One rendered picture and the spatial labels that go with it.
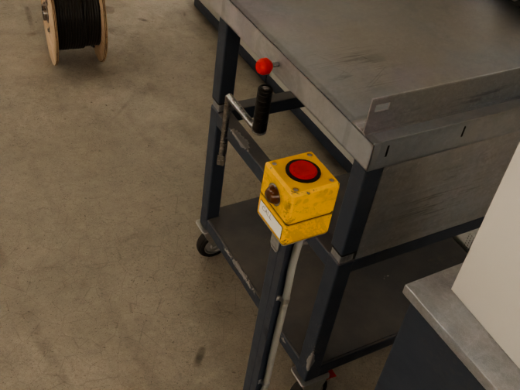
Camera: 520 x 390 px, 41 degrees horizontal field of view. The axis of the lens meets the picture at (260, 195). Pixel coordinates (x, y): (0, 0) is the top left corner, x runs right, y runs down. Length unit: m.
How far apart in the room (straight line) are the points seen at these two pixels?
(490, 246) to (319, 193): 0.24
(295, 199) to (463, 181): 0.58
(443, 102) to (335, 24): 0.34
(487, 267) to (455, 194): 0.46
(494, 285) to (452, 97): 0.38
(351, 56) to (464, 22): 0.34
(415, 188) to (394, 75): 0.22
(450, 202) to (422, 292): 0.43
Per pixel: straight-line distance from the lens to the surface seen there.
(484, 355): 1.03
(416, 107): 1.21
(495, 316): 1.03
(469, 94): 1.29
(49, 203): 2.24
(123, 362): 1.83
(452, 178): 1.41
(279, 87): 2.76
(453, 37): 1.55
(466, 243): 2.08
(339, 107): 1.22
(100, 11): 2.72
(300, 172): 0.96
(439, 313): 1.05
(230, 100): 1.52
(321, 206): 0.98
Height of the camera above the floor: 1.50
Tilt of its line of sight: 41 degrees down
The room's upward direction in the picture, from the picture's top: 10 degrees clockwise
